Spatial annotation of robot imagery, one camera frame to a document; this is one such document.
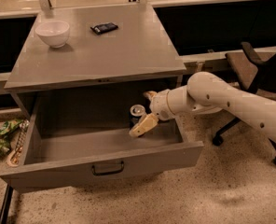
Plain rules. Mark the grey open top drawer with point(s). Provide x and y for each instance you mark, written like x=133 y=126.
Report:
x=72 y=129

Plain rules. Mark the green chip bag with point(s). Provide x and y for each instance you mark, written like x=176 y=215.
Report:
x=7 y=129

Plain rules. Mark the black office chair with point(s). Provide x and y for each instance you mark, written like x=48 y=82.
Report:
x=255 y=71

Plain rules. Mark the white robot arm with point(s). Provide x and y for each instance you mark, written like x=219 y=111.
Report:
x=207 y=93

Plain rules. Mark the black drawer handle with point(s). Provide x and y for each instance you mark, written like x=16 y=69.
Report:
x=104 y=169

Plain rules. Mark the black metal leg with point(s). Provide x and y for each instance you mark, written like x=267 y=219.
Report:
x=6 y=205

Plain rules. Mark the tan patterned snack bag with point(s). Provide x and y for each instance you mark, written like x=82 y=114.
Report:
x=13 y=158

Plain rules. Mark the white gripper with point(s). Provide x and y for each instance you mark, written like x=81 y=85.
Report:
x=159 y=104

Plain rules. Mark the grey cabinet counter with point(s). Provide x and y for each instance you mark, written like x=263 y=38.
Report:
x=138 y=49

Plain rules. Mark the white ceramic bowl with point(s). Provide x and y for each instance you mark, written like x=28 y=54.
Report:
x=53 y=33

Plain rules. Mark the black snack bar wrapper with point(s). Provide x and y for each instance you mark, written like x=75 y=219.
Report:
x=104 y=28

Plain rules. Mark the blue pepsi can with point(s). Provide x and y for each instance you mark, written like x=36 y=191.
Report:
x=136 y=112

